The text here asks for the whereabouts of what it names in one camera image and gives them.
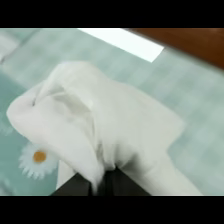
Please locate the white shirt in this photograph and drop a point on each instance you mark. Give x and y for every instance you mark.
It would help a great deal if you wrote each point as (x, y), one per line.
(126, 126)

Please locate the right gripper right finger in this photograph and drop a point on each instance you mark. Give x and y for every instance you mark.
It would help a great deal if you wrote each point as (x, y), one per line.
(123, 185)

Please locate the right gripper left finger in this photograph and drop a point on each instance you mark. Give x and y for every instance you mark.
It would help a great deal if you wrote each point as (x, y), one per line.
(76, 187)

